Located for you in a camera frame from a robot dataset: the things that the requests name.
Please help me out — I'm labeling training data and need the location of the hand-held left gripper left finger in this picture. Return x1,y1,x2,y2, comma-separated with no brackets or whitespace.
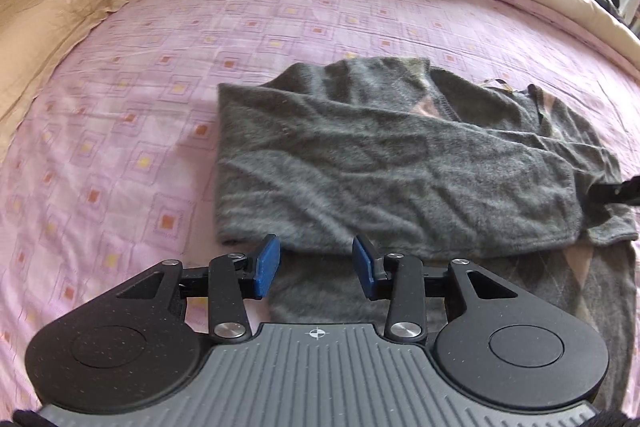
115,234,283,342

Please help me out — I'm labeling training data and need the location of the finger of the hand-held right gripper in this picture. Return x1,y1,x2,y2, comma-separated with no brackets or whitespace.
591,176,640,208

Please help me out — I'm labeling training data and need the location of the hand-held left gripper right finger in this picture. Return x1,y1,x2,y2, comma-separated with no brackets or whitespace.
351,235,522,342

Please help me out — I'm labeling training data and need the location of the grey knit sweater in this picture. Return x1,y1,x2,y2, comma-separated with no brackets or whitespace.
213,57,640,410

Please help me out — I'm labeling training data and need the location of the pink patterned bedsheet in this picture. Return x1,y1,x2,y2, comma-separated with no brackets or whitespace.
0,0,640,419

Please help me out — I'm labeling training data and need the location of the cream embroidered pillow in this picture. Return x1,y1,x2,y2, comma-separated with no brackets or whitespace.
0,0,181,148

